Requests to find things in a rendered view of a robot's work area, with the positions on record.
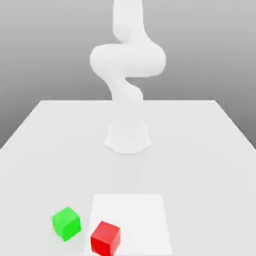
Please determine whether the small red cube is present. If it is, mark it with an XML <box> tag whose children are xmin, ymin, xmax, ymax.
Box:
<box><xmin>90</xmin><ymin>220</ymin><xmax>122</xmax><ymax>256</ymax></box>

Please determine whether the small green cube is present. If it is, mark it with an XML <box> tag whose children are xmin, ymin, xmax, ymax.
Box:
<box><xmin>51</xmin><ymin>206</ymin><xmax>82</xmax><ymax>242</ymax></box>

